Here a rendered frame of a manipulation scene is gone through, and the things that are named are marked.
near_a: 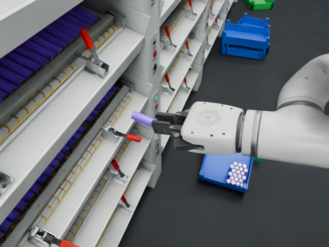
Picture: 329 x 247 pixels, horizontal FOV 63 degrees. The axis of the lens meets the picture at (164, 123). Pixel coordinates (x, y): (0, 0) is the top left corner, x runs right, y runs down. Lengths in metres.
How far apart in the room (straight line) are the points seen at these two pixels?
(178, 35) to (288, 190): 0.80
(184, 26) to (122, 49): 0.56
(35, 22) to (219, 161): 1.01
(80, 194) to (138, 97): 0.32
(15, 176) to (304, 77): 0.46
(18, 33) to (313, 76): 0.42
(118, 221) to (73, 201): 0.40
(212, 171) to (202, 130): 0.77
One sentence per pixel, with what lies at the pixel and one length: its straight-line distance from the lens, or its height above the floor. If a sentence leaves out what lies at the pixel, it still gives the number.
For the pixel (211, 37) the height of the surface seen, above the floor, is 0.14.
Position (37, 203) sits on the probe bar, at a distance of 0.58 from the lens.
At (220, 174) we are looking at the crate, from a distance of 1.23.
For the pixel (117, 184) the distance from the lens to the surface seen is 0.83.
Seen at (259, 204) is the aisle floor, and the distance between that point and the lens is 1.22.
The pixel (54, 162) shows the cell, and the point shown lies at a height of 0.56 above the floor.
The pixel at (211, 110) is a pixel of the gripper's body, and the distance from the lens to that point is 0.52.
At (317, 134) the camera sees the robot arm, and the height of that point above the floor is 0.73.
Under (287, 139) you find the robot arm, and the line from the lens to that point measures 0.46.
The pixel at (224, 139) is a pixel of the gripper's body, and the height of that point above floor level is 0.69.
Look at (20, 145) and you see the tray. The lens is 0.45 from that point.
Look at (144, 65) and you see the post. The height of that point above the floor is 0.62.
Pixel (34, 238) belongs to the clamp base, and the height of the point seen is 0.55.
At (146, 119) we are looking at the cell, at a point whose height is 0.64.
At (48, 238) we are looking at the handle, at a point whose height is 0.54.
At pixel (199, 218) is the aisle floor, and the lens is 1.14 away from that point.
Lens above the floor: 1.03
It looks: 46 degrees down
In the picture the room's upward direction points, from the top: straight up
